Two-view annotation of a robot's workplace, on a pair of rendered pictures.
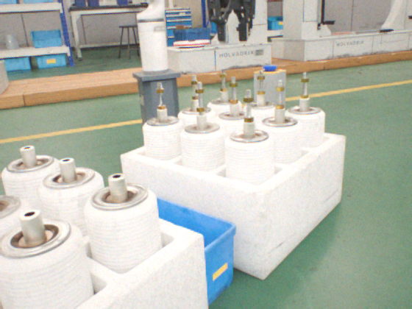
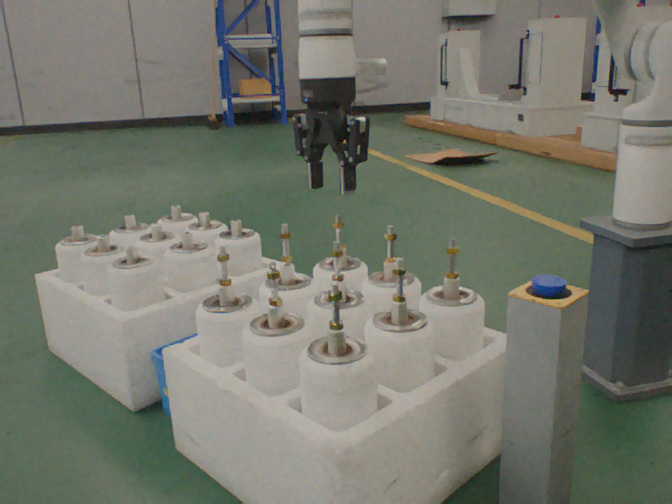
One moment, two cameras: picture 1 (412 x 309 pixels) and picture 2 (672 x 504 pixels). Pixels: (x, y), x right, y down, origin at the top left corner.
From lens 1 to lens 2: 1.32 m
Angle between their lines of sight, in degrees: 90
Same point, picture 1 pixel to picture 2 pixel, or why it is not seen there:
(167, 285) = (101, 327)
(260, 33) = not seen: outside the picture
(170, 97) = (615, 277)
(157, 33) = (628, 148)
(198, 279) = (119, 353)
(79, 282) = (89, 281)
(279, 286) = (159, 459)
